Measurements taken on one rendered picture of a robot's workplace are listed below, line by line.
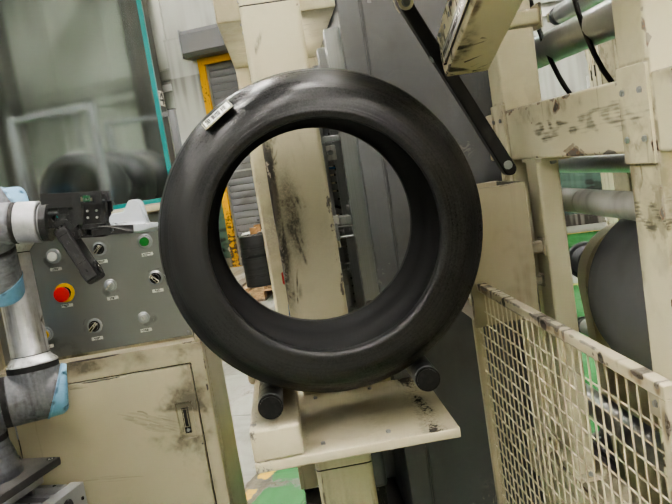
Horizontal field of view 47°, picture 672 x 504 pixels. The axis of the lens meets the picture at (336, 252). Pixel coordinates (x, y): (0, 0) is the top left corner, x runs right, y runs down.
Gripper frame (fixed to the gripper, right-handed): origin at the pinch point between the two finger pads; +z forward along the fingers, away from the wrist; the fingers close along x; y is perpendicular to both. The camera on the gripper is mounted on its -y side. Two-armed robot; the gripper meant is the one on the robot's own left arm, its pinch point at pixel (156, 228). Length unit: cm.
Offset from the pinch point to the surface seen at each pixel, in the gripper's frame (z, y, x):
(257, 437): 16.7, -36.6, -10.4
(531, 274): 76, -15, 20
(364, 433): 36, -39, -5
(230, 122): 15.0, 17.6, -11.7
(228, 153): 14.5, 12.5, -12.3
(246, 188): -30, -1, 1005
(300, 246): 26.4, -6.8, 26.4
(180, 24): -116, 243, 1025
